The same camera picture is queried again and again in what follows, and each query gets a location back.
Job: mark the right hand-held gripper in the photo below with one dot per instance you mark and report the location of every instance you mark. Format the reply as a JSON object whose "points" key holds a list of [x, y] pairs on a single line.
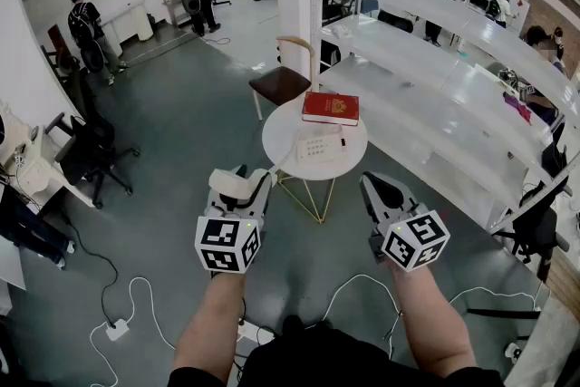
{"points": [[414, 240]]}

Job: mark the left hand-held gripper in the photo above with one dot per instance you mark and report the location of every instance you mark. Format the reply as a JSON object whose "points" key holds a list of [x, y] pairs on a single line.
{"points": [[226, 240]]}

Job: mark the white rectangular block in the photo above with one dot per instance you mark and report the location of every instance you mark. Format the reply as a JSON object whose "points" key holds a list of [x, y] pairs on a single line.
{"points": [[231, 185]]}

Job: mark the person's left forearm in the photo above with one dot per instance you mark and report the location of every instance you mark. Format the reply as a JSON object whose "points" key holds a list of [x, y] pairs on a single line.
{"points": [[213, 322]]}

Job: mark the person's right forearm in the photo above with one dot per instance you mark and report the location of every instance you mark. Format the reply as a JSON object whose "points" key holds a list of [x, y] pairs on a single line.
{"points": [[430, 322]]}

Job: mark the round white side table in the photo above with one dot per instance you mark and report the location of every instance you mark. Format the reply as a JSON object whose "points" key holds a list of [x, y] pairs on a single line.
{"points": [[281, 140]]}

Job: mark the white telephone base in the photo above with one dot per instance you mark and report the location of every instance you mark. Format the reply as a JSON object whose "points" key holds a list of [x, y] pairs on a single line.
{"points": [[319, 147]]}

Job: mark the red hardcover book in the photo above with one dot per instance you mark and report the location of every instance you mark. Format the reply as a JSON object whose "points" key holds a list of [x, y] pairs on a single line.
{"points": [[331, 106]]}

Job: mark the wooden chair with brown seat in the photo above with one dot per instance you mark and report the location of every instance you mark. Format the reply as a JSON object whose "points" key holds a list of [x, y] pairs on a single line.
{"points": [[280, 84]]}

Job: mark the white metal shelving rack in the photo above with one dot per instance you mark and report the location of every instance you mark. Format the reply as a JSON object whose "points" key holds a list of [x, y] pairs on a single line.
{"points": [[408, 68]]}

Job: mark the person's black shoe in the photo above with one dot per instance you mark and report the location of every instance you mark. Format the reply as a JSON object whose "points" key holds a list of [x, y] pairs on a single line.
{"points": [[324, 325], [292, 325]]}

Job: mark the black office chair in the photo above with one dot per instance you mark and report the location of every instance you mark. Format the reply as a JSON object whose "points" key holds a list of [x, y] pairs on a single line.
{"points": [[537, 226], [90, 154]]}

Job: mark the purple cloth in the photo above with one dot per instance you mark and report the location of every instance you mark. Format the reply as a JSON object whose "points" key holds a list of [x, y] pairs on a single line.
{"points": [[519, 106]]}

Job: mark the white packet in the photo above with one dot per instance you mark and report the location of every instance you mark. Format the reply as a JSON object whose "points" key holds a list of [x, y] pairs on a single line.
{"points": [[341, 31]]}

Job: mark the person's black clothing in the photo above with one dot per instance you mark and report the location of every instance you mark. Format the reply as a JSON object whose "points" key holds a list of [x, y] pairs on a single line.
{"points": [[326, 358]]}

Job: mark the white power strip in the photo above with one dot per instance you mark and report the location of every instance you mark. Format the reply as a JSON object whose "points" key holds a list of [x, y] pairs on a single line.
{"points": [[118, 329]]}

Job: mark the white low cabinet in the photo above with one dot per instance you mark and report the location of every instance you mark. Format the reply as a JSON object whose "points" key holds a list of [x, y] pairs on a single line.
{"points": [[131, 27]]}

